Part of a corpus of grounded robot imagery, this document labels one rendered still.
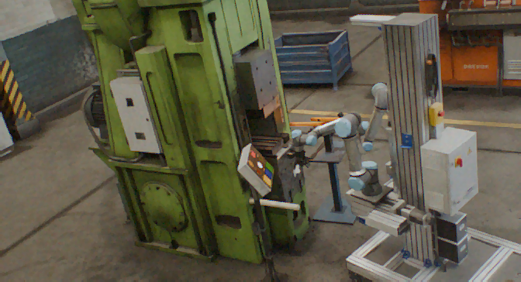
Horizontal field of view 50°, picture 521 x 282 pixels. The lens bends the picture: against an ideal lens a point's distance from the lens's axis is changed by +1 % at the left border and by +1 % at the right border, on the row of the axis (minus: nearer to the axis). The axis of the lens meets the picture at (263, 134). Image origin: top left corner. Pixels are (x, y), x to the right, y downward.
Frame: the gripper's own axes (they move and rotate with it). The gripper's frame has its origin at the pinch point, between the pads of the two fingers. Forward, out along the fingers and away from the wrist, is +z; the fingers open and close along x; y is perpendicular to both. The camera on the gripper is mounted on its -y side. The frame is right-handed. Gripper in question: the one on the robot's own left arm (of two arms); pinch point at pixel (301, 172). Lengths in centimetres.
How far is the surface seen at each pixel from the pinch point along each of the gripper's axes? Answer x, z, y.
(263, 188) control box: -36.9, -4.8, -1.5
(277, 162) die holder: 8.6, 5.0, -36.1
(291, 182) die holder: 23, 33, -40
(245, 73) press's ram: 3, -74, -47
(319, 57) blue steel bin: 318, 44, -276
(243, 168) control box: -45, -23, -10
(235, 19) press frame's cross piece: 13, -113, -60
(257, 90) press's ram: 7, -59, -42
